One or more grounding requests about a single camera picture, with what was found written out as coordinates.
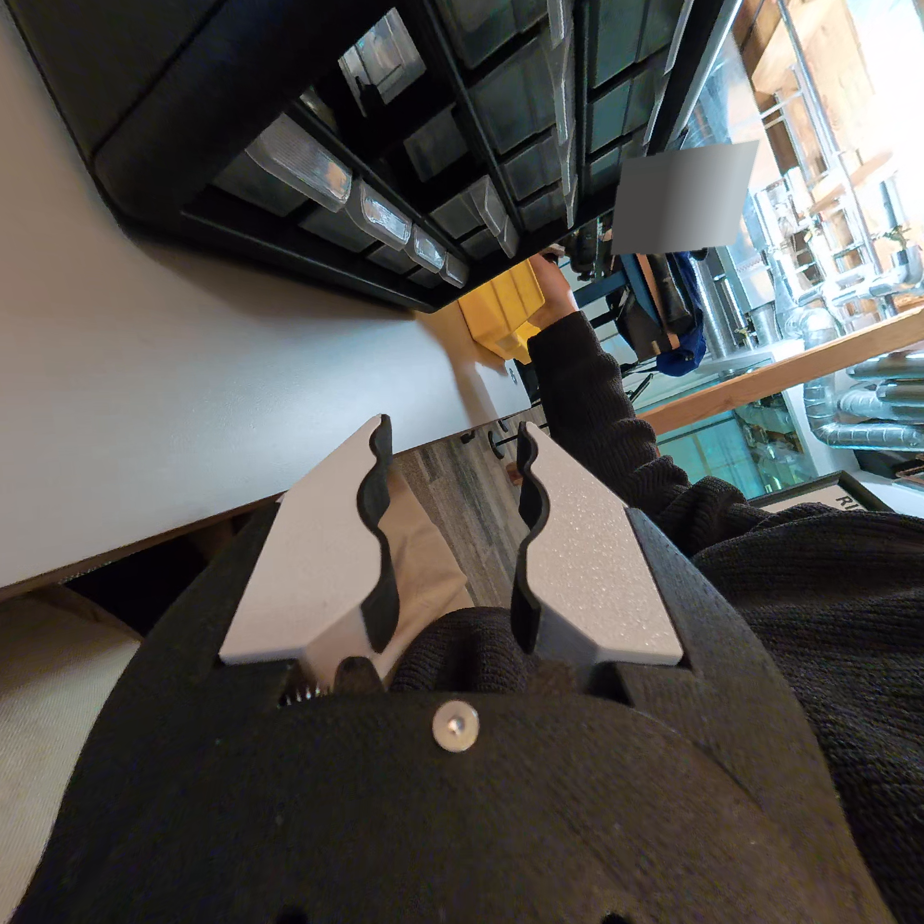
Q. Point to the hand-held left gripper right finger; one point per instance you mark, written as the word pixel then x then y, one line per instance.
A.
pixel 599 577

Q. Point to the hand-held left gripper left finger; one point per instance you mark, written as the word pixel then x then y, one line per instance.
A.
pixel 310 570

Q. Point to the yellow plastic bin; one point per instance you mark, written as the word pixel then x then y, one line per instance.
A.
pixel 498 310

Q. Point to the black drawer cabinet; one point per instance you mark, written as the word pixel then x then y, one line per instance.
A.
pixel 144 86

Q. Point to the person's right hand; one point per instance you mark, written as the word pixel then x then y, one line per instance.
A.
pixel 557 296

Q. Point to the glass railing panel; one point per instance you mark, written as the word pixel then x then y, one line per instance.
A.
pixel 729 447

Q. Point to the black knit sweater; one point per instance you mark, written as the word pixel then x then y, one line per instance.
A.
pixel 830 650

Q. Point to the black framed marker sign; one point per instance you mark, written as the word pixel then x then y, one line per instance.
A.
pixel 830 494

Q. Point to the wooden handrail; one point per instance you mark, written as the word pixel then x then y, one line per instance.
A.
pixel 794 368

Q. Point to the beige trousers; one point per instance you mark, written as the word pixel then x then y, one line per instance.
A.
pixel 43 686

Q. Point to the wooden metal shelving rack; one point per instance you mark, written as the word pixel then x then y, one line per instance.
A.
pixel 830 188

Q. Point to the group of small cabinet drawers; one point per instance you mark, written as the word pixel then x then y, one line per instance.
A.
pixel 505 94

